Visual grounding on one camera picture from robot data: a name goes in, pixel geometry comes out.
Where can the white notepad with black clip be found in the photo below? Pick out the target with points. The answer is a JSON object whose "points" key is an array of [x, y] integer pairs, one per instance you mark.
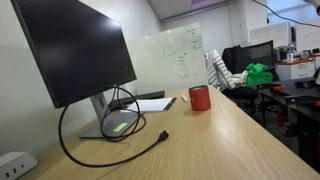
{"points": [[150, 105]]}

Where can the black computer monitor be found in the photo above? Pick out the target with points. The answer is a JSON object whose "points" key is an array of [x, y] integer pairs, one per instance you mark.
{"points": [[76, 46]]}

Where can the white board partition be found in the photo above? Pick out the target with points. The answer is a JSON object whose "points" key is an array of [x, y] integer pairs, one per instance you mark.
{"points": [[308, 36], [270, 35]]}

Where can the white power strip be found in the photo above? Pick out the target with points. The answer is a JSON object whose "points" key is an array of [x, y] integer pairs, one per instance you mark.
{"points": [[15, 163]]}

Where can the silver monitor stand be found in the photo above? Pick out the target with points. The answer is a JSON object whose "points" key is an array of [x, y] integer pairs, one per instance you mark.
{"points": [[98, 104]]}

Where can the black desk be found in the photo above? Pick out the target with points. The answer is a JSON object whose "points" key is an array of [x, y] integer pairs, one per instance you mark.
{"points": [[293, 89]]}

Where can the black office chair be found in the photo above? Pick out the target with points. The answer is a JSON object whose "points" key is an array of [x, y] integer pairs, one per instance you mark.
{"points": [[256, 55]]}

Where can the green sticker on stand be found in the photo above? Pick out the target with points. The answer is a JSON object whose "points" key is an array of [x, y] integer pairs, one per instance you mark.
{"points": [[120, 127]]}

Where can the white puffer jacket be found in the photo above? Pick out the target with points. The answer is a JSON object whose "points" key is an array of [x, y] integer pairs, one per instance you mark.
{"points": [[216, 70]]}

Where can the glass whiteboard panel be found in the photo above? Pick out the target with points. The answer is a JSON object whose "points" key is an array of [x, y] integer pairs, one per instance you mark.
{"points": [[166, 63]]}

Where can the green plastic bag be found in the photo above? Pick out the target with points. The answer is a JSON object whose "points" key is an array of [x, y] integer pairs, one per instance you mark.
{"points": [[258, 76]]}

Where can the black keyboard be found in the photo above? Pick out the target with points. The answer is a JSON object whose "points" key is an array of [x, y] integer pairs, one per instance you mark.
{"points": [[150, 96]]}

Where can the small white eraser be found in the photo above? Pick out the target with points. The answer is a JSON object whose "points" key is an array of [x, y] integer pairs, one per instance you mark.
{"points": [[184, 98]]}

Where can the orange tool on desk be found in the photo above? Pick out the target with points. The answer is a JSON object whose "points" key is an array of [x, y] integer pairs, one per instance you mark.
{"points": [[277, 88]]}

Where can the red metal cup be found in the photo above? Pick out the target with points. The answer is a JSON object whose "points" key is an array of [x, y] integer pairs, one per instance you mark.
{"points": [[200, 99]]}

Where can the white cabinet with orange top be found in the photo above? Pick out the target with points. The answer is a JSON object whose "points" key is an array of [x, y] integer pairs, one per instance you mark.
{"points": [[295, 69]]}

